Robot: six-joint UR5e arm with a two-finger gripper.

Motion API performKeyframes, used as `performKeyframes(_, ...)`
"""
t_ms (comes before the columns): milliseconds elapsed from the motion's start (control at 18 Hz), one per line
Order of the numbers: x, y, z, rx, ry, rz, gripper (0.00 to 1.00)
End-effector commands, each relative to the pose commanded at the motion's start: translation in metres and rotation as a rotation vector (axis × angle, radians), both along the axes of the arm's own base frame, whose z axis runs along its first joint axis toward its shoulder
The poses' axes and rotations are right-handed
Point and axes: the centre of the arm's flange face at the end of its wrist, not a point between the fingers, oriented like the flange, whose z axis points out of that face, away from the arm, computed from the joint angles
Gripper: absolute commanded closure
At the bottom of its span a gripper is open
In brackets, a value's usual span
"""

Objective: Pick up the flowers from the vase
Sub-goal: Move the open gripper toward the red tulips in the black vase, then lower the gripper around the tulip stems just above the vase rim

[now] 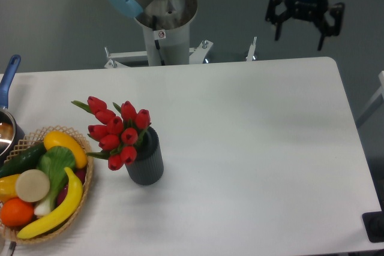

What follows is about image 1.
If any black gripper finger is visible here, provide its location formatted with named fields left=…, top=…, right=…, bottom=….
left=317, top=2, right=345, bottom=51
left=265, top=0, right=293, bottom=42

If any red tulip bouquet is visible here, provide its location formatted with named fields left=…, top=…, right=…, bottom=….
left=71, top=96, right=151, bottom=171

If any dark grey ribbed vase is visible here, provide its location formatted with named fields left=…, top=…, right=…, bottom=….
left=125, top=127, right=164, bottom=186

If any black device at table edge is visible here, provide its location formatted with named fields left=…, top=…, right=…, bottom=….
left=362, top=211, right=384, bottom=243

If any purple red vegetable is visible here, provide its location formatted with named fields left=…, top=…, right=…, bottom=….
left=56, top=168, right=86, bottom=206

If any green bok choy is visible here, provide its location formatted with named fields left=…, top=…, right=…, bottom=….
left=34, top=146, right=76, bottom=218

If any woven wicker basket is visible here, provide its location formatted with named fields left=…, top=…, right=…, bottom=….
left=1, top=125, right=94, bottom=245

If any green cucumber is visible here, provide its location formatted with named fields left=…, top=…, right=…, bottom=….
left=1, top=143, right=46, bottom=177

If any yellow banana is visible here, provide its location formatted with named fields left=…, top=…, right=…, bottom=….
left=17, top=167, right=83, bottom=239

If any beige round disc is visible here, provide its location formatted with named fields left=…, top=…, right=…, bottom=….
left=15, top=169, right=50, bottom=203

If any yellow bell pepper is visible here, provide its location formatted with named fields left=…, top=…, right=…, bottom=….
left=0, top=174, right=20, bottom=203

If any orange fruit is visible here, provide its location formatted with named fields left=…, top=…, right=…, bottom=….
left=1, top=198, right=34, bottom=227

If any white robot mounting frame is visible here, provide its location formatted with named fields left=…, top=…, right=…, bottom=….
left=104, top=36, right=258, bottom=68

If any white frame at right edge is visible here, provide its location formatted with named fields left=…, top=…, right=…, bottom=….
left=355, top=71, right=383, bottom=128

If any blue handled saucepan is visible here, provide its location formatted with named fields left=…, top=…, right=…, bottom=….
left=1, top=55, right=25, bottom=165

